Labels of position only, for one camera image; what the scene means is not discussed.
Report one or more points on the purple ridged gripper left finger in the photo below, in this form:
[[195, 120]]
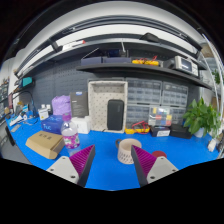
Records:
[[75, 168]]

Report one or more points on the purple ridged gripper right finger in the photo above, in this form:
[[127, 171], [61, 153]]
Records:
[[150, 168]]

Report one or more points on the clear plastic water bottle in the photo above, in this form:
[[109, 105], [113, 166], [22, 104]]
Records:
[[69, 132]]

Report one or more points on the red coaster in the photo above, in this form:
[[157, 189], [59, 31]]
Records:
[[159, 154]]

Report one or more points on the beige perforated cup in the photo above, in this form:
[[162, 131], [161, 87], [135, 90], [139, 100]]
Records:
[[124, 149]]

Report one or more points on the brown cardboard box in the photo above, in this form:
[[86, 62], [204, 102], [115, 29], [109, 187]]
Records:
[[47, 144]]

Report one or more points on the blue table mat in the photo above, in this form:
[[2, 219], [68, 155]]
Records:
[[107, 173]]

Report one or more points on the small black labelled box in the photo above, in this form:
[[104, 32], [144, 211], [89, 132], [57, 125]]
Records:
[[159, 131]]

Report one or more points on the yellow multimeter with leads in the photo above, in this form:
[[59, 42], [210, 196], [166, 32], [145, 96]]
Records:
[[141, 127]]

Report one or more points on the white small box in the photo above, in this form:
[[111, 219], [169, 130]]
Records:
[[83, 124]]

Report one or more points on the black flat box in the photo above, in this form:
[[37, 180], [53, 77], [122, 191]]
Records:
[[180, 131]]

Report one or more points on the blue tissue box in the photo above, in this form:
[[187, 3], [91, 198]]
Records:
[[52, 124]]

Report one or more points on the colourful parts organiser box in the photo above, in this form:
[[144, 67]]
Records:
[[159, 116]]

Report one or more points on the purple plastic bag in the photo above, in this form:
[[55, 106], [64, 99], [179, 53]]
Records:
[[61, 105]]

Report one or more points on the white small carton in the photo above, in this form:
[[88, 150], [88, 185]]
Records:
[[43, 113]]

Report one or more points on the dark grey product box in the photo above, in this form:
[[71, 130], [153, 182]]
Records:
[[79, 103]]

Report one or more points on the black speaker case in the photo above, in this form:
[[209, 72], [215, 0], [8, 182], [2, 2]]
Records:
[[115, 111]]

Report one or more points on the green potted plant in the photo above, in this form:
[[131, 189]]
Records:
[[202, 116]]

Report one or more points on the grey drawer cabinet left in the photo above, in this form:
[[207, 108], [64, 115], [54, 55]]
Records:
[[142, 94]]

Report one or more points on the grey drawer cabinet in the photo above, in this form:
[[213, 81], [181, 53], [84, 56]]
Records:
[[175, 97], [142, 94]]

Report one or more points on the grey drawer cabinet right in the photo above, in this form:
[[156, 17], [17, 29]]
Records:
[[175, 97]]

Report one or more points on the white pegboard tray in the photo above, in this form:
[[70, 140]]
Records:
[[99, 93]]

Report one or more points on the dark grey shelf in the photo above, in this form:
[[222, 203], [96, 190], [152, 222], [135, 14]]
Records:
[[143, 69]]

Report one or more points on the yellow tool on shelf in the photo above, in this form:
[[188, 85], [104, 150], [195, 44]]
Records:
[[145, 61]]

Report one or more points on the dark blue box on shelf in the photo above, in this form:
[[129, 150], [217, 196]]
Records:
[[98, 56]]

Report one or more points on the grey oscilloscope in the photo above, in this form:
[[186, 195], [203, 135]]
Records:
[[181, 64]]

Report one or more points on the teal box on wall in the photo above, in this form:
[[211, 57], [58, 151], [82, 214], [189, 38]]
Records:
[[26, 81]]

